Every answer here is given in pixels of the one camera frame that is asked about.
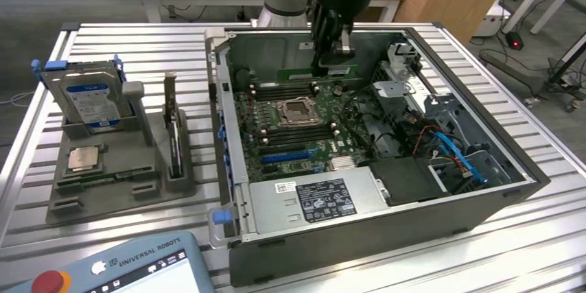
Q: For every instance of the green RAM stick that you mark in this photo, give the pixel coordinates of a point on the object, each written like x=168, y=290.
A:
x=98, y=178
x=298, y=74

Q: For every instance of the RAM slot with white latches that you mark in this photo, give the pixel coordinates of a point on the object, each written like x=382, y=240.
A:
x=302, y=138
x=298, y=130
x=284, y=87
x=284, y=94

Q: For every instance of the silver metal disk bay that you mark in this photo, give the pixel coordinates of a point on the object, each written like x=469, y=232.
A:
x=394, y=88

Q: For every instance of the green motherboard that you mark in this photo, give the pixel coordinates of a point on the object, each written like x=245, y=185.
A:
x=341, y=111

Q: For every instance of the metal CPU socket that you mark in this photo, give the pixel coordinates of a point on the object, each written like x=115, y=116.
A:
x=298, y=111

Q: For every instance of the white floor device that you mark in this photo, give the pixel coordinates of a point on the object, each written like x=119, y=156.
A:
x=492, y=22

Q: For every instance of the black long expansion slot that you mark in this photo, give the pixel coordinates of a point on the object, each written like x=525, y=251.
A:
x=282, y=150

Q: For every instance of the silver chipset heatsink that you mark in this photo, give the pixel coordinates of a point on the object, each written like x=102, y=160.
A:
x=344, y=163

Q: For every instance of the blue expansion slot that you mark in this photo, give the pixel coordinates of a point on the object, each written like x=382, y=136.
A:
x=284, y=158

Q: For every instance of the black box with red light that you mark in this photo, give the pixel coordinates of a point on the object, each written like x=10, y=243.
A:
x=515, y=40

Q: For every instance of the black floor stand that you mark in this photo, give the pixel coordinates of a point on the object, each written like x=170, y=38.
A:
x=513, y=70

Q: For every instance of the black graphics card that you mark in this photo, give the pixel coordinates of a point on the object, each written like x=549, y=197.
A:
x=174, y=142

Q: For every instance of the grey power supply unit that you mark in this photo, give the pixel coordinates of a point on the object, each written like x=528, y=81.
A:
x=274, y=210

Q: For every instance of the hard disk in blue caddy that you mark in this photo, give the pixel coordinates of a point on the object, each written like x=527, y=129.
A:
x=87, y=101

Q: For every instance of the blue case release latch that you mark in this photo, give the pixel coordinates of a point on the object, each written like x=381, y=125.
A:
x=221, y=218

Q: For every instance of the black open PC case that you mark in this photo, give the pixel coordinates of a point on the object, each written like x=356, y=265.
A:
x=366, y=248

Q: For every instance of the silver CPU chip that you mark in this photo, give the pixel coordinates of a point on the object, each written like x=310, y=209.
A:
x=83, y=159

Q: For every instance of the grey parts rack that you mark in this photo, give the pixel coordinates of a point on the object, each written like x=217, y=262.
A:
x=114, y=200

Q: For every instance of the grey blue teach pendant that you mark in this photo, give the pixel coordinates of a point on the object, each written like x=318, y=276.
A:
x=138, y=252

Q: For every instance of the silver drive bracket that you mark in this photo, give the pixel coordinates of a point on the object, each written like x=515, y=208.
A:
x=404, y=53

